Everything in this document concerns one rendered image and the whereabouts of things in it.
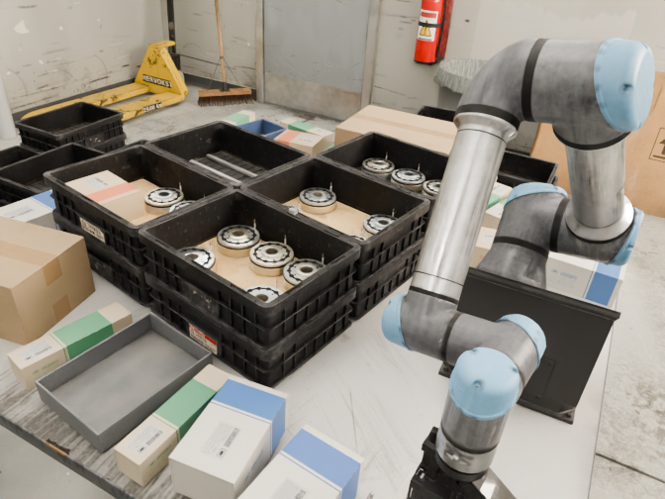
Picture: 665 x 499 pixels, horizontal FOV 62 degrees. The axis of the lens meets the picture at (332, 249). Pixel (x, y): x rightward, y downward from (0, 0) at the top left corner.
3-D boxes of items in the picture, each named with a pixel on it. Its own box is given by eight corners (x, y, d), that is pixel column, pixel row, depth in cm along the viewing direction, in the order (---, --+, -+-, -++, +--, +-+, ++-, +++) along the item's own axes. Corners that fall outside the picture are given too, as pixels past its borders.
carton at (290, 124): (279, 135, 234) (279, 121, 231) (289, 131, 238) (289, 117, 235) (323, 150, 222) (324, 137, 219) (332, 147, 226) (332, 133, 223)
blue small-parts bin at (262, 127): (262, 134, 233) (262, 118, 229) (287, 145, 225) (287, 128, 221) (225, 146, 220) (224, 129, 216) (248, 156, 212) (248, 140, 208)
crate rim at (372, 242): (431, 209, 141) (432, 200, 140) (363, 255, 121) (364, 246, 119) (313, 162, 161) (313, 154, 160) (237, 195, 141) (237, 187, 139)
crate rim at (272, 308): (363, 255, 121) (364, 246, 119) (267, 320, 100) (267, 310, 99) (237, 195, 140) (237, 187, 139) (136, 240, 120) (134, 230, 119)
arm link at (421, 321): (464, 22, 82) (365, 338, 79) (538, 21, 76) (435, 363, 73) (485, 60, 91) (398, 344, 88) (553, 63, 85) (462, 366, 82)
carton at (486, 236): (469, 267, 156) (475, 246, 152) (474, 248, 166) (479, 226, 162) (527, 281, 152) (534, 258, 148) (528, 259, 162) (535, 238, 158)
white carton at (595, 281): (617, 285, 153) (628, 258, 148) (612, 308, 144) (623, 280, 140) (544, 262, 161) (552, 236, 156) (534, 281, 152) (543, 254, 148)
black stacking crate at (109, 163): (237, 228, 146) (236, 189, 139) (142, 274, 126) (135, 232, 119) (145, 180, 165) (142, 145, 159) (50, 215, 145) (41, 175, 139)
